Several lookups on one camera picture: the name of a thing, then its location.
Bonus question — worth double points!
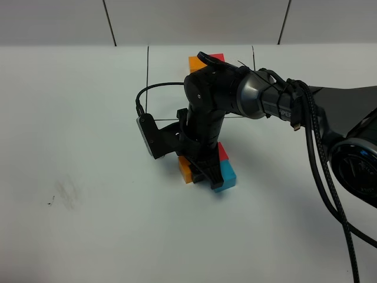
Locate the orange template block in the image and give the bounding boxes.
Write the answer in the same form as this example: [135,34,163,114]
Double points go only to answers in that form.
[188,56,207,73]

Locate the blue block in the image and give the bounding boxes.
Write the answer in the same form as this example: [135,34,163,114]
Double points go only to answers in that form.
[214,160,236,193]

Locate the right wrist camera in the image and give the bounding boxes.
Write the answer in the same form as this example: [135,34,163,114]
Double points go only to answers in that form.
[137,113,166,159]

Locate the red template block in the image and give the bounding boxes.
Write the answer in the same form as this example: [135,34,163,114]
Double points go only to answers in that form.
[210,53,225,62]

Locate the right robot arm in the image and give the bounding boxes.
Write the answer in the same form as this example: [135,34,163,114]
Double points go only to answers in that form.
[149,52,376,206]

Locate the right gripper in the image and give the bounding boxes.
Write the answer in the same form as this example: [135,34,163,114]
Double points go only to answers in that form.
[160,107,224,189]

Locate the right braided cable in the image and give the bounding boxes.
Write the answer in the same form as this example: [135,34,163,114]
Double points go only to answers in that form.
[287,78,377,283]

